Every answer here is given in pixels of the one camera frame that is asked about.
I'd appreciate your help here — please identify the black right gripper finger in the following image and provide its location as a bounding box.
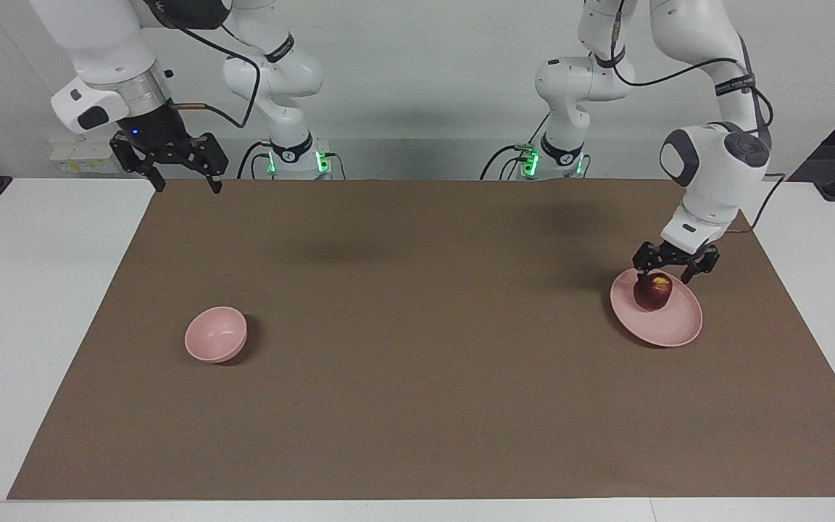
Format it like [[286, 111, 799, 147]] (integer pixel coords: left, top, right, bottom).
[[188, 132, 230, 194], [109, 133, 167, 194]]

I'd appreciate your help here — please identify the red apple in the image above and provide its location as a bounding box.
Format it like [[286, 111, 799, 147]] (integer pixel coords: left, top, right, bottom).
[[633, 273, 674, 312]]

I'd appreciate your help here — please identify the pink plate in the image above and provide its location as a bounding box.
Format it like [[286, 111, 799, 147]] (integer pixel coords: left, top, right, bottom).
[[610, 267, 704, 348]]

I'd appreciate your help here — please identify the pink bowl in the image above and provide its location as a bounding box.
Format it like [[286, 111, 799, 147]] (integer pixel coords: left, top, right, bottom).
[[184, 306, 249, 363]]

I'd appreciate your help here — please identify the white power strip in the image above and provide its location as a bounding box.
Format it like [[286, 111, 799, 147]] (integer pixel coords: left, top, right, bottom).
[[49, 140, 126, 175]]

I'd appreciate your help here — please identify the brown table mat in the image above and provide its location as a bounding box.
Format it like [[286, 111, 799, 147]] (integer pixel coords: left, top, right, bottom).
[[7, 179, 835, 501]]

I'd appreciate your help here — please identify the black base cable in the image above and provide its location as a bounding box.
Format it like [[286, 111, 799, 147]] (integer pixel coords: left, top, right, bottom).
[[481, 145, 531, 180], [236, 141, 273, 180]]

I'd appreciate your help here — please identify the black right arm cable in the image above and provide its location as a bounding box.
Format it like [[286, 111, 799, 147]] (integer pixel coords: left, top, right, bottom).
[[146, 0, 262, 129]]

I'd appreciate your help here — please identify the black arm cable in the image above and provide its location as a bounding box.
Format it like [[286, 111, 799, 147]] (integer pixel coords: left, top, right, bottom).
[[146, 0, 262, 129], [606, 0, 788, 235]]

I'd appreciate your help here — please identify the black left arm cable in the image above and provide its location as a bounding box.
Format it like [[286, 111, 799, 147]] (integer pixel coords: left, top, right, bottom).
[[606, 0, 788, 235]]

